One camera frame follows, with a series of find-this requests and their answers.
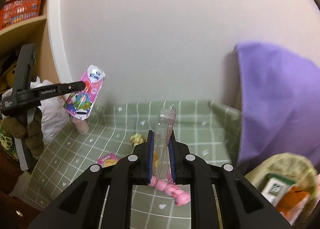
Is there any wooden shelf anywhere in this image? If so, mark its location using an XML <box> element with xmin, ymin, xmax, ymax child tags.
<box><xmin>1</xmin><ymin>0</ymin><xmax>61</xmax><ymax>91</ymax></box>

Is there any clear plastic wrapper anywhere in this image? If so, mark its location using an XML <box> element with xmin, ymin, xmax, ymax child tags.
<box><xmin>151</xmin><ymin>106</ymin><xmax>176</xmax><ymax>186</ymax></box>

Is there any green trash bag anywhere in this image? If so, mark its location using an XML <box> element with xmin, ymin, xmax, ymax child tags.
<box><xmin>243</xmin><ymin>152</ymin><xmax>320</xmax><ymax>229</ymax></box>

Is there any orange storage basket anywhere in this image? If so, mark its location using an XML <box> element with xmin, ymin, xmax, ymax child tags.
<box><xmin>1</xmin><ymin>0</ymin><xmax>42</xmax><ymax>30</ymax></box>

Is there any pink cup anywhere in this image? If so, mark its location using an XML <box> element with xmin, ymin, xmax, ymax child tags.
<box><xmin>72</xmin><ymin>117</ymin><xmax>89</xmax><ymax>135</ymax></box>

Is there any gold yellow wrapper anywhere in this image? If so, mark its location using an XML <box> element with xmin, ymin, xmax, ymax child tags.
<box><xmin>130</xmin><ymin>133</ymin><xmax>147</xmax><ymax>148</ymax></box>

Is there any pink cartoon milk carton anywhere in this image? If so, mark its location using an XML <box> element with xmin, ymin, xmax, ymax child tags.
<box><xmin>63</xmin><ymin>65</ymin><xmax>105</xmax><ymax>120</ymax></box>

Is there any orange bread bag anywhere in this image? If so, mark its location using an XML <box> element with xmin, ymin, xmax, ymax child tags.
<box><xmin>276</xmin><ymin>186</ymin><xmax>310</xmax><ymax>226</ymax></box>

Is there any green grid bed sheet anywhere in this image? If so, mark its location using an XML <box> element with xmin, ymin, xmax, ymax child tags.
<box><xmin>26</xmin><ymin>101</ymin><xmax>241</xmax><ymax>228</ymax></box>

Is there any white plastic bag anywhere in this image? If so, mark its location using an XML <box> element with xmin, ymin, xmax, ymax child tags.
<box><xmin>30</xmin><ymin>76</ymin><xmax>71</xmax><ymax>145</ymax></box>

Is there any green white milk pouch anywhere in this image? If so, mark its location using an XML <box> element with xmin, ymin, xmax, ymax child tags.
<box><xmin>261</xmin><ymin>173</ymin><xmax>296</xmax><ymax>207</ymax></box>

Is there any purple pillow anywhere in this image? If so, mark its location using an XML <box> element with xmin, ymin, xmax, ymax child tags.
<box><xmin>234</xmin><ymin>42</ymin><xmax>319</xmax><ymax>174</ymax></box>

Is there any pink pig toy chain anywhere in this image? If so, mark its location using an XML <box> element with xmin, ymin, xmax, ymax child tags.
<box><xmin>153</xmin><ymin>178</ymin><xmax>190</xmax><ymax>207</ymax></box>

